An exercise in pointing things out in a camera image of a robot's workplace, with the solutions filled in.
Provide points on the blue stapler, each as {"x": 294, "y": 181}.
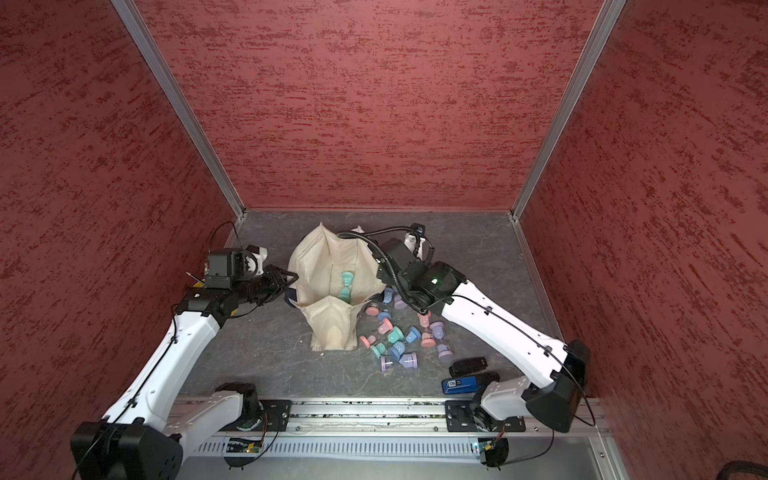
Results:
{"x": 468, "y": 384}

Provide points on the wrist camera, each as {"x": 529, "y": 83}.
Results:
{"x": 417, "y": 230}
{"x": 228, "y": 267}

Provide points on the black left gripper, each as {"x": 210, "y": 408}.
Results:
{"x": 277, "y": 284}

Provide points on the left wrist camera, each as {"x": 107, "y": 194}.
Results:
{"x": 228, "y": 267}

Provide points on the purple hourglass pile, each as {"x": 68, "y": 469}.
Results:
{"x": 399, "y": 303}
{"x": 444, "y": 352}

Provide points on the teal hourglass in pile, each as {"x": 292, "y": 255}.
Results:
{"x": 380, "y": 344}

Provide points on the blue hourglass in pile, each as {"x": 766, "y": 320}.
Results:
{"x": 398, "y": 348}

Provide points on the aluminium corner post right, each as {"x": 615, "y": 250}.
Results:
{"x": 604, "y": 24}

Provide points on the purple hourglass near rail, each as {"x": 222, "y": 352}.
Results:
{"x": 407, "y": 361}

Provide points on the teal hourglass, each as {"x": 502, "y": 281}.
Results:
{"x": 380, "y": 344}
{"x": 345, "y": 293}

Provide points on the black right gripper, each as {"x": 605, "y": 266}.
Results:
{"x": 386, "y": 275}

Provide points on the cream canvas bag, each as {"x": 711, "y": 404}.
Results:
{"x": 319, "y": 259}

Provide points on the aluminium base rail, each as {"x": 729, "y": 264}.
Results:
{"x": 394, "y": 416}

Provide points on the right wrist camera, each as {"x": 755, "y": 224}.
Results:
{"x": 417, "y": 230}

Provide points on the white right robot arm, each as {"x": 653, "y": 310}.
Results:
{"x": 554, "y": 373}

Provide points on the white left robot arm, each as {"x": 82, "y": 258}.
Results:
{"x": 135, "y": 438}

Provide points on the black stapler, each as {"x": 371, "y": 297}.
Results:
{"x": 467, "y": 367}

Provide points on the pink hourglass pile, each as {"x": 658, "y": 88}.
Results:
{"x": 427, "y": 339}
{"x": 377, "y": 333}

